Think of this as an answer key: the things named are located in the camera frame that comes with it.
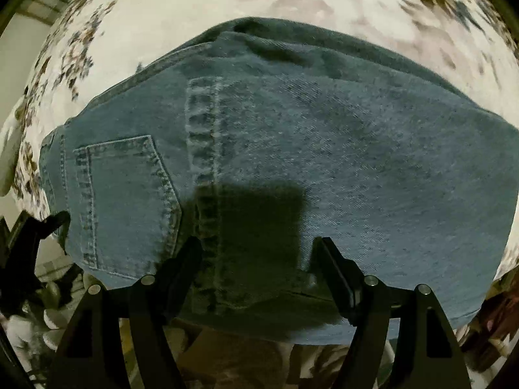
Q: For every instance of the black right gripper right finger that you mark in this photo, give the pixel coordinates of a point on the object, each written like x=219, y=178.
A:
x=427, y=355

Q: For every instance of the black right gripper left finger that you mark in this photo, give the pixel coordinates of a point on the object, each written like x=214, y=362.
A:
x=90, y=354

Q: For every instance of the blue denim pants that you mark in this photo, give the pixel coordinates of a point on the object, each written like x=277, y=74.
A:
x=260, y=135

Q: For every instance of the floral bedspread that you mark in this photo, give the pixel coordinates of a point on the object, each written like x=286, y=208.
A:
x=97, y=43

